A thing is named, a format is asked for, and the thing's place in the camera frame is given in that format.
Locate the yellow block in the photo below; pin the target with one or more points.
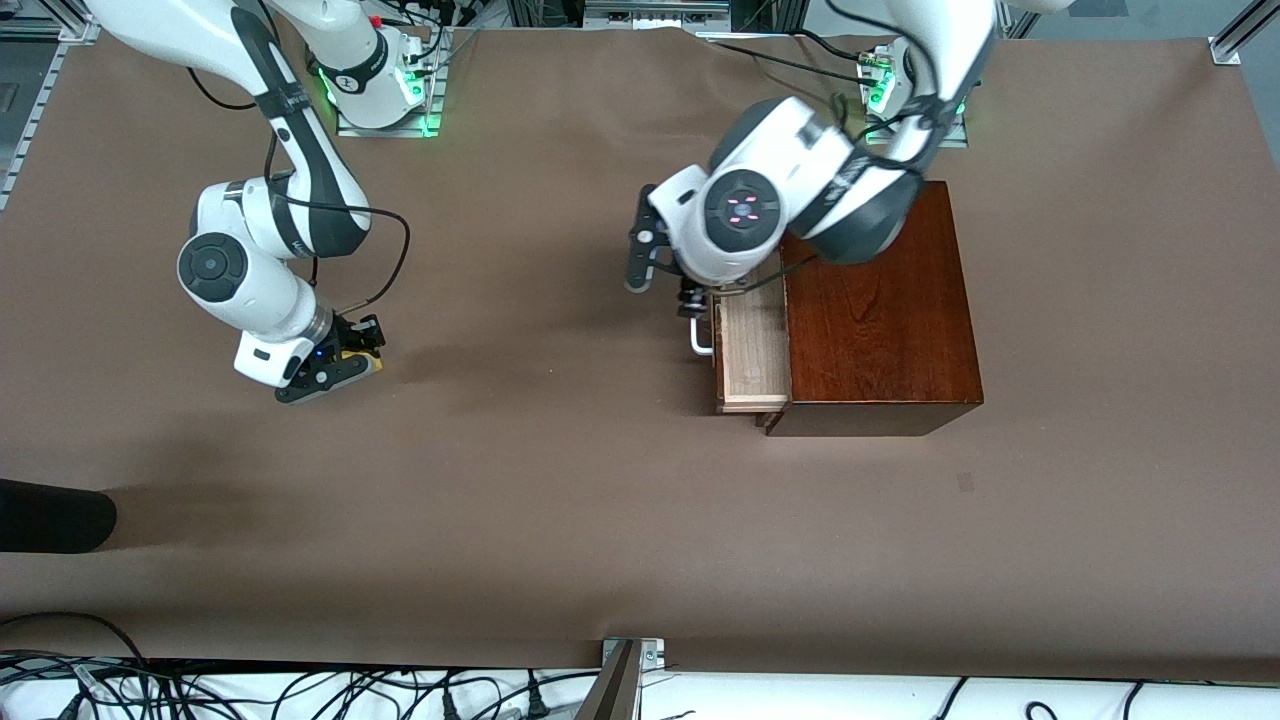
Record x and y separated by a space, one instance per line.
357 354

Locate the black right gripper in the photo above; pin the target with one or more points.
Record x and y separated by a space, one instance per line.
352 331

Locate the dark brown wooden cabinet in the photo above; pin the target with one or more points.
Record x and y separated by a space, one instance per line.
880 330

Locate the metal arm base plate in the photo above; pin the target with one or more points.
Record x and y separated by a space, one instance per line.
425 110
955 138

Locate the black cylinder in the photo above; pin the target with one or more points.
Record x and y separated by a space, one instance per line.
50 515

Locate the dark equipment rack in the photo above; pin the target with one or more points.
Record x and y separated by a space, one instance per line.
650 12

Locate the small metal bracket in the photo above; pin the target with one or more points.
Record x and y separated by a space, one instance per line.
650 652

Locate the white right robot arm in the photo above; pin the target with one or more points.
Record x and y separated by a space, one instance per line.
240 280

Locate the brown table cover sheet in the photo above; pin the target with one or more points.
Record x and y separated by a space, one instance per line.
500 500

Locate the grey metal beam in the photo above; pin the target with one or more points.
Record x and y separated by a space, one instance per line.
615 695

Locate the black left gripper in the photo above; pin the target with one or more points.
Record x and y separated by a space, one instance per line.
690 297

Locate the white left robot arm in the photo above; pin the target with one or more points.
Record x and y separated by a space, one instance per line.
800 170

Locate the aluminium frame profile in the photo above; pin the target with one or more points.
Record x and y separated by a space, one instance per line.
40 110
1235 40

